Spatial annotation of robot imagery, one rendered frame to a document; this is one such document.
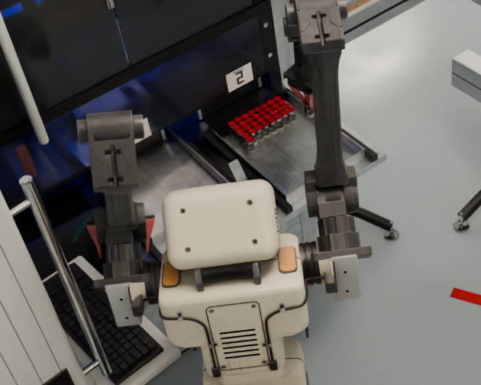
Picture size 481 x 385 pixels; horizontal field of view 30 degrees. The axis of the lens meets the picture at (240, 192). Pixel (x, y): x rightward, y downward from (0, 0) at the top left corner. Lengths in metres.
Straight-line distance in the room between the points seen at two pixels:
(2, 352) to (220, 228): 0.50
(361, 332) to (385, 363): 0.15
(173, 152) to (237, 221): 0.92
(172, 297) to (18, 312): 0.30
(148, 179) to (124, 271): 0.72
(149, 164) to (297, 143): 0.42
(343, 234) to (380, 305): 1.47
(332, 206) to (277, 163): 0.68
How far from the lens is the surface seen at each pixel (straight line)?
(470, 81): 3.29
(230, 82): 2.50
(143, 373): 2.14
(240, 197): 1.63
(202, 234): 1.64
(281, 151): 2.46
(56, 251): 1.75
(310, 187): 1.77
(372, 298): 3.22
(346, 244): 1.74
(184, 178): 2.44
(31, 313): 1.80
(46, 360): 1.91
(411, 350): 3.09
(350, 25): 2.87
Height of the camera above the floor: 2.51
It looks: 44 degrees down
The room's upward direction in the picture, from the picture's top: 11 degrees counter-clockwise
